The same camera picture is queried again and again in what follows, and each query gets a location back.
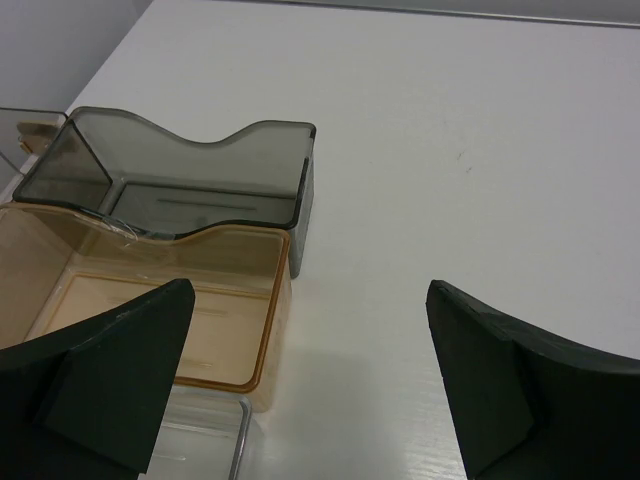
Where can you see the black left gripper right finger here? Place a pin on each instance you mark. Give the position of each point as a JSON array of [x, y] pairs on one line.
[[527, 403]]

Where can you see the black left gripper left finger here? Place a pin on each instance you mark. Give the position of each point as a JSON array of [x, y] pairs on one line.
[[87, 401]]

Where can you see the clear transparent container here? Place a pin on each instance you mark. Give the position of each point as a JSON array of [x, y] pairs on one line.
[[206, 434]]

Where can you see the smoky grey transparent container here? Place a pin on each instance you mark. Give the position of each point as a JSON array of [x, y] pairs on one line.
[[116, 165]]

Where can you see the clear container far left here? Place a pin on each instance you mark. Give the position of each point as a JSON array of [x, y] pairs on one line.
[[25, 136]]

